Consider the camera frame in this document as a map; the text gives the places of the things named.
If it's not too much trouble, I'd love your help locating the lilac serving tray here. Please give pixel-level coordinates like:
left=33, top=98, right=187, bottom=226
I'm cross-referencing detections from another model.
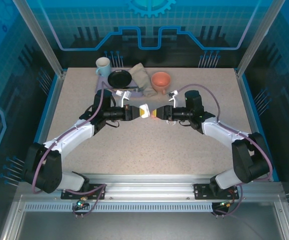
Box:
left=95, top=73, right=146, bottom=99

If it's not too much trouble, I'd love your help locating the black round plate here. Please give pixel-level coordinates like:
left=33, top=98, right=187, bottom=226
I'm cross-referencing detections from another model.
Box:
left=107, top=69, right=133, bottom=89

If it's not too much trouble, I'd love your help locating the grey folded cloth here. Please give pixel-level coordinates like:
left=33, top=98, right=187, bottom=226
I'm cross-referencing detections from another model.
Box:
left=128, top=62, right=160, bottom=98

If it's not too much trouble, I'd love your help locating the light blue mug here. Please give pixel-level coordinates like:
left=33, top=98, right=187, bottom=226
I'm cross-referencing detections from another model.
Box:
left=95, top=56, right=112, bottom=78

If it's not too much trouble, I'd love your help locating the blue printed back panel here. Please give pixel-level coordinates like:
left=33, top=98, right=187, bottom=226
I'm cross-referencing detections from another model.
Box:
left=24, top=0, right=273, bottom=70

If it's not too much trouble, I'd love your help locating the thin black left gripper cable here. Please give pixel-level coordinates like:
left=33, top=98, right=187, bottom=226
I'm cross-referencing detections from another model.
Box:
left=106, top=119, right=122, bottom=129

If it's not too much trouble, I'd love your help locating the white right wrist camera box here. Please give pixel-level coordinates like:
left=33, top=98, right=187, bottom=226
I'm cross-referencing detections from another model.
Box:
left=168, top=89, right=182, bottom=108

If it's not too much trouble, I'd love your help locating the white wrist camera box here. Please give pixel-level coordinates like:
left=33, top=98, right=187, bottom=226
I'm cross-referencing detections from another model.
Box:
left=114, top=89, right=133, bottom=107
left=168, top=89, right=182, bottom=108

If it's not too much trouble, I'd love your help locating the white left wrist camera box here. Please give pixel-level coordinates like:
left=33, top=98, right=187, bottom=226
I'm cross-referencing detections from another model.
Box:
left=114, top=89, right=133, bottom=107

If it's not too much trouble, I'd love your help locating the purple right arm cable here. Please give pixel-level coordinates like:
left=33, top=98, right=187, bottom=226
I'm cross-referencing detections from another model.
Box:
left=178, top=84, right=273, bottom=219

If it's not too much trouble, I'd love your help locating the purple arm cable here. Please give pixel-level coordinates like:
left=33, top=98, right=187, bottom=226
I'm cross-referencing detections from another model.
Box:
left=31, top=83, right=107, bottom=219
left=178, top=84, right=273, bottom=219

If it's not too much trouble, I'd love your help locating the aluminium side rail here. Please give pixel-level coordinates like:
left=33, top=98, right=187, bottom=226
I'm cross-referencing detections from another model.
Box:
left=16, top=69, right=68, bottom=183
left=235, top=69, right=275, bottom=182

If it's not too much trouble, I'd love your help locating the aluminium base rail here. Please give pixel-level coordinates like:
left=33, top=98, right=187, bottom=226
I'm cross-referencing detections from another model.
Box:
left=18, top=173, right=284, bottom=201

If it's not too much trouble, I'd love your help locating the perforated metal cable duct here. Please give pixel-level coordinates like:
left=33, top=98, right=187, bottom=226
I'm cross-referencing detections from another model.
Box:
left=23, top=202, right=214, bottom=214

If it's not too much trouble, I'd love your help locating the small lit cable connector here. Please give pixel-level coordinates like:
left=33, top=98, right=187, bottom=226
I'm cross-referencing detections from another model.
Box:
left=218, top=199, right=236, bottom=209
left=74, top=198, right=89, bottom=211

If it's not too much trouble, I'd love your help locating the aluminium frame post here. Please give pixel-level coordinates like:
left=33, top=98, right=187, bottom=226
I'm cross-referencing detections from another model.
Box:
left=11, top=0, right=68, bottom=77
left=235, top=0, right=285, bottom=77

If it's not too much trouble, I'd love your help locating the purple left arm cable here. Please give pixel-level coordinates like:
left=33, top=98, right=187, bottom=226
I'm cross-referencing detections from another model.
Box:
left=31, top=83, right=107, bottom=219

